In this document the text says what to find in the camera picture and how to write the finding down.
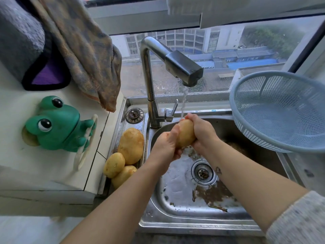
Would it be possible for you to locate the brown grey hanging cloth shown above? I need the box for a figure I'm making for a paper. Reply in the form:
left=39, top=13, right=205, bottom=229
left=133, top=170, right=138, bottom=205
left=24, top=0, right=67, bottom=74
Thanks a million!
left=27, top=0, right=122, bottom=113

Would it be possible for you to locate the green frog holder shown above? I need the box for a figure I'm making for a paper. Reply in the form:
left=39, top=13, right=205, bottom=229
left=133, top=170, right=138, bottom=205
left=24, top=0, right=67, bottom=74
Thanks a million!
left=25, top=96, right=97, bottom=153

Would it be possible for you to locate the round sink drain strainer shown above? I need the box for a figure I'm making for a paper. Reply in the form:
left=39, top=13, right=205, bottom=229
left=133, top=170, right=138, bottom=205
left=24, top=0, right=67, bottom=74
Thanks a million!
left=191, top=159, right=218, bottom=186

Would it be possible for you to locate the small round yellow potato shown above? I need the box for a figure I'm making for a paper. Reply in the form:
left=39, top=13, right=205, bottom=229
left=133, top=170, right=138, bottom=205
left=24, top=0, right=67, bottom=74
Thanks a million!
left=103, top=153, right=126, bottom=179

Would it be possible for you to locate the grey knitted sleeve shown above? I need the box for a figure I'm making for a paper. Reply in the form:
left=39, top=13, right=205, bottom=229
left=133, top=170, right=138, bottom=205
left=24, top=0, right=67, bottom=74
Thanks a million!
left=265, top=190, right=325, bottom=244

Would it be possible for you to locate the blue plastic colander basket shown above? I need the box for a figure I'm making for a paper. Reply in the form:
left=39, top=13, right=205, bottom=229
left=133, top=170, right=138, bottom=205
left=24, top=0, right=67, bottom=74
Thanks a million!
left=229, top=71, right=325, bottom=153

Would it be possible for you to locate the oblong yellow potato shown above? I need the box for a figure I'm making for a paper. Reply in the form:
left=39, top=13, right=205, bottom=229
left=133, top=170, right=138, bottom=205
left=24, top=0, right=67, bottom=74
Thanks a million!
left=111, top=165, right=137, bottom=189

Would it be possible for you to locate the wet yellow potato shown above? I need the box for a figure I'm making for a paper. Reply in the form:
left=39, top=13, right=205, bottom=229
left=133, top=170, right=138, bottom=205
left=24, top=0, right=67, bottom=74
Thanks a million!
left=176, top=119, right=196, bottom=149

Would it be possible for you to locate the person's right hand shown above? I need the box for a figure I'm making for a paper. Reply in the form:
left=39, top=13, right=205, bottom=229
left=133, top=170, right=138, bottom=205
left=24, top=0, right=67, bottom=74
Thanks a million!
left=185, top=113, right=222, bottom=156

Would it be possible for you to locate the large yellow potato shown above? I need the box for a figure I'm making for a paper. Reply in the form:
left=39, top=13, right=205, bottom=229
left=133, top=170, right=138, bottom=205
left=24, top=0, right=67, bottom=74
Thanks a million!
left=117, top=128, right=145, bottom=165

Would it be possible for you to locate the round metal sink cap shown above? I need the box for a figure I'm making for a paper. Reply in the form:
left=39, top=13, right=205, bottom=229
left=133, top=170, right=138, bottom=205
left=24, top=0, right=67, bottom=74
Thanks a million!
left=126, top=108, right=144, bottom=124

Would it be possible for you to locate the person's left forearm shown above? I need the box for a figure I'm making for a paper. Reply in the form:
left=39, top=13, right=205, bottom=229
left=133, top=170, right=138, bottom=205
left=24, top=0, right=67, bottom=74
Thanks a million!
left=60, top=160, right=168, bottom=244

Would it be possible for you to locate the grey black purple cloth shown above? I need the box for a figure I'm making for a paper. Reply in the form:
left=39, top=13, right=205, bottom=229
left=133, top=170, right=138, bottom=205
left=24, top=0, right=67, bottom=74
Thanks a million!
left=0, top=0, right=72, bottom=91

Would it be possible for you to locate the stainless steel sink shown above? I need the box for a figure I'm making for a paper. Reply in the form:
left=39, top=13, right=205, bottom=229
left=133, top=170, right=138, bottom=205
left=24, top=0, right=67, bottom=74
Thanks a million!
left=107, top=95, right=296, bottom=237

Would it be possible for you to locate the chrome kitchen faucet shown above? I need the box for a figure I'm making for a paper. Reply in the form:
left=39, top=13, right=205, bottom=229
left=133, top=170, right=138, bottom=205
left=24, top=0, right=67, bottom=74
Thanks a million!
left=139, top=36, right=204, bottom=129

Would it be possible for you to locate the person's left hand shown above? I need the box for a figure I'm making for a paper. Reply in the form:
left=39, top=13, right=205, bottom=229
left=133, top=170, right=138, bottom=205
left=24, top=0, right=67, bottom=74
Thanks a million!
left=148, top=123, right=182, bottom=168

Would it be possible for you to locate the person's right forearm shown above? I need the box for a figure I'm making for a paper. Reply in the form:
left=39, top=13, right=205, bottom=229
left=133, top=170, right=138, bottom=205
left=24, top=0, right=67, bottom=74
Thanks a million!
left=204, top=142, right=309, bottom=233

